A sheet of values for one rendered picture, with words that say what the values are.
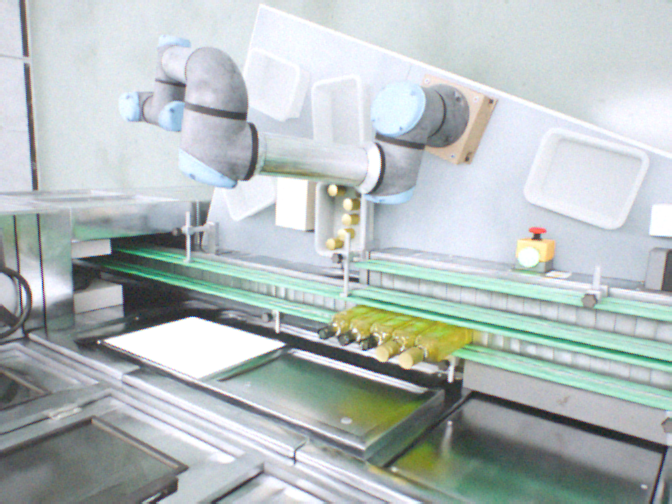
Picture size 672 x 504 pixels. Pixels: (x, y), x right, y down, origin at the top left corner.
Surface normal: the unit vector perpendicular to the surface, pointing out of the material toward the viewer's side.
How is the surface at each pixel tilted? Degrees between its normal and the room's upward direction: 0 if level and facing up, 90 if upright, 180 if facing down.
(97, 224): 90
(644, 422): 0
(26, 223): 90
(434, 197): 0
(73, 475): 90
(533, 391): 0
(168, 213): 90
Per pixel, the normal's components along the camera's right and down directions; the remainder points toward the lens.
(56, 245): 0.81, 0.14
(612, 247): -0.59, 0.13
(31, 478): 0.04, -0.98
